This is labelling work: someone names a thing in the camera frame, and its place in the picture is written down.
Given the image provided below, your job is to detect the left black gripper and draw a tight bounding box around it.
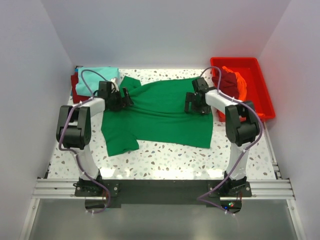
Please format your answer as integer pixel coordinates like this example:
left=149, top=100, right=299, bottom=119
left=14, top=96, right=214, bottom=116
left=108, top=87, right=133, bottom=111

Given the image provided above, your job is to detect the green t-shirt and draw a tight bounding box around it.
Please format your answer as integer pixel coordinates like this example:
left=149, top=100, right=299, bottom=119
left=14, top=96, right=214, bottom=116
left=101, top=76, right=214, bottom=157

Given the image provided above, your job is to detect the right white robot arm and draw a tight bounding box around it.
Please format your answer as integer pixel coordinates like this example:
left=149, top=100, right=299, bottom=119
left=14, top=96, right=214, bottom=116
left=184, top=77, right=263, bottom=199

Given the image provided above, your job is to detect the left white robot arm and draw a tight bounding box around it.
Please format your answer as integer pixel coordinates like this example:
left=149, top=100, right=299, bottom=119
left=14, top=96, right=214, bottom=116
left=56, top=81, right=134, bottom=198

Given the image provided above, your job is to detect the folded teal t-shirt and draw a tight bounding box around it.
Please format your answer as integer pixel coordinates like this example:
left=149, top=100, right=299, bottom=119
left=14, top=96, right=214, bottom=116
left=75, top=66, right=120, bottom=97

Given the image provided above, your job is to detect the maroon t-shirt in bin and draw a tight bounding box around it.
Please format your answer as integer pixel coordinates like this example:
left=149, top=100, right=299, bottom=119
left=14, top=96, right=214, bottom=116
left=219, top=66, right=239, bottom=98

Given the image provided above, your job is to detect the folded dark red t-shirt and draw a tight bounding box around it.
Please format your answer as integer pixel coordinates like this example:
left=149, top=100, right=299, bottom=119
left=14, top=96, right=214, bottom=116
left=70, top=72, right=90, bottom=104

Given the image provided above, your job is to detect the orange t-shirt in bin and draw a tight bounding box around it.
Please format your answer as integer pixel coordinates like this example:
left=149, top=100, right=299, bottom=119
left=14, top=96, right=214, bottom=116
left=221, top=65, right=266, bottom=118

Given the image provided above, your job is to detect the red plastic bin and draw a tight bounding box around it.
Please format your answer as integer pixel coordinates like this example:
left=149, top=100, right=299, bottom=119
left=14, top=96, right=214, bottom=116
left=210, top=57, right=276, bottom=122

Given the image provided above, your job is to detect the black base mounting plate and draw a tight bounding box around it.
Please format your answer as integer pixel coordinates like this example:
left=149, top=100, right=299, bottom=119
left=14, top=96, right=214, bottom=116
left=73, top=179, right=253, bottom=213

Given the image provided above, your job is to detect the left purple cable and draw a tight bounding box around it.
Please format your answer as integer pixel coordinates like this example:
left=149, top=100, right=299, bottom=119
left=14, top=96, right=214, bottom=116
left=57, top=69, right=123, bottom=215

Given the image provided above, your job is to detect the purple cable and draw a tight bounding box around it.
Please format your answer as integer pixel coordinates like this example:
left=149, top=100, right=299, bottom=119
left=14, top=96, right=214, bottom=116
left=57, top=69, right=123, bottom=215
left=196, top=66, right=266, bottom=208

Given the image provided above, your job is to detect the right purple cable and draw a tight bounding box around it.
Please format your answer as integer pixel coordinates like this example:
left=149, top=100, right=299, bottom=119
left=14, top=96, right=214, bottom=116
left=196, top=66, right=266, bottom=208

